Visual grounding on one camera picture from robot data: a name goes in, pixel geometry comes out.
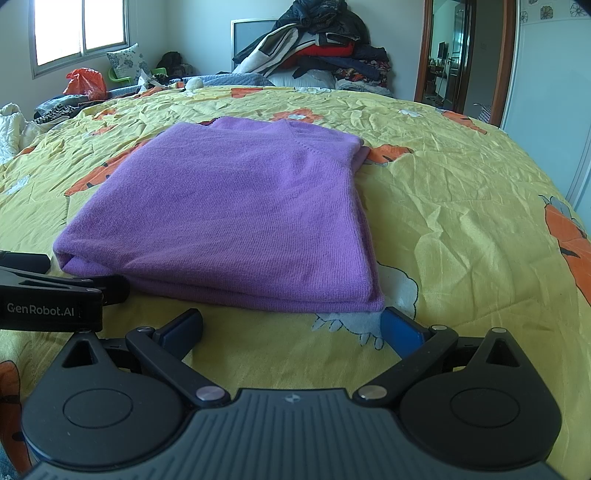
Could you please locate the black white patterned cloth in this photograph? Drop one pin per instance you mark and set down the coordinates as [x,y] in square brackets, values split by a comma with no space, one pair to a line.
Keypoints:
[55,115]

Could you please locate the pile of clothes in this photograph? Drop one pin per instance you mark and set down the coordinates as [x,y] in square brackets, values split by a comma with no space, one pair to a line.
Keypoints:
[323,46]

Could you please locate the wooden door frame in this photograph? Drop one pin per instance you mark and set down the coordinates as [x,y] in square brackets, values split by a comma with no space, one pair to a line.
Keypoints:
[508,64]

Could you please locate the dark bag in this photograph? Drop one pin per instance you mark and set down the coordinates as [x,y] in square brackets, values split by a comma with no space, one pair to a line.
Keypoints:
[171,62]

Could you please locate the dark clothes heap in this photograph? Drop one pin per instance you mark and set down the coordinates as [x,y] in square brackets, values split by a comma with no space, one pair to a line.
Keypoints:
[57,101]

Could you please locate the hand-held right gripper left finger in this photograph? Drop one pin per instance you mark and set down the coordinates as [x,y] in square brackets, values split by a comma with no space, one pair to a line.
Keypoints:
[181,333]

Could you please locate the orange plastic bag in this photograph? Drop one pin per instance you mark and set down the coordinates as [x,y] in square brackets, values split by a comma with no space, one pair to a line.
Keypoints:
[85,84]

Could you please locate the grey framed panel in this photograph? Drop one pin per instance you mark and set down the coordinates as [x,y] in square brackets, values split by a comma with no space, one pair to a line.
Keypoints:
[244,37]

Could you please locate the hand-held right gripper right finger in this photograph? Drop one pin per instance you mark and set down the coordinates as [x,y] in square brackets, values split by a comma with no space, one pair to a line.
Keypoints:
[401,333]

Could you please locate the purple sweater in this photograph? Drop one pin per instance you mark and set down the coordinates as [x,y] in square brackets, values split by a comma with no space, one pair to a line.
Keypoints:
[231,207]

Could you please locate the checked basket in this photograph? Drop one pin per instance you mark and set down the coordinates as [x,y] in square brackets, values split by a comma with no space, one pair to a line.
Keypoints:
[484,114]

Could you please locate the floral wall sticker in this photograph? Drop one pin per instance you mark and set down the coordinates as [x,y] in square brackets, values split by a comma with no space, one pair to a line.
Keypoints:
[554,10]

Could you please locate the window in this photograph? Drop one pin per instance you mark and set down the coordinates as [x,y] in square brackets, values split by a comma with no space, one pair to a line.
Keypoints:
[78,32]

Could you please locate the white fluffy ball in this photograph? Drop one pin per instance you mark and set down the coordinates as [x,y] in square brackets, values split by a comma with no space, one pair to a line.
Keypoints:
[194,84]

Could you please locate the floral pillow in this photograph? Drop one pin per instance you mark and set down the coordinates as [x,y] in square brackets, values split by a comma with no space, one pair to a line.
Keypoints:
[127,62]

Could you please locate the white quilted cloth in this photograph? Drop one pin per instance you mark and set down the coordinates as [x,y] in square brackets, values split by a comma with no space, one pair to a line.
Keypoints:
[14,131]

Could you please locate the green plastic chair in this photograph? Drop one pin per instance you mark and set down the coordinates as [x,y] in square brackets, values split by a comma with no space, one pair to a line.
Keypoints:
[159,71]

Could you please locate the blue quilted blanket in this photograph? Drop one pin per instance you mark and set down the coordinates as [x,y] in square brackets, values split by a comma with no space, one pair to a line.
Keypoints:
[231,79]

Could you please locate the yellow printed bedsheet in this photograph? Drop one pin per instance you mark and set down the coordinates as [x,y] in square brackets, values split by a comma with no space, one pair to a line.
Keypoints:
[461,207]

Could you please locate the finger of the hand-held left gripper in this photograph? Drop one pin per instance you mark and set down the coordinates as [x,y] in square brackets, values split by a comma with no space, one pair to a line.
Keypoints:
[27,262]
[113,290]

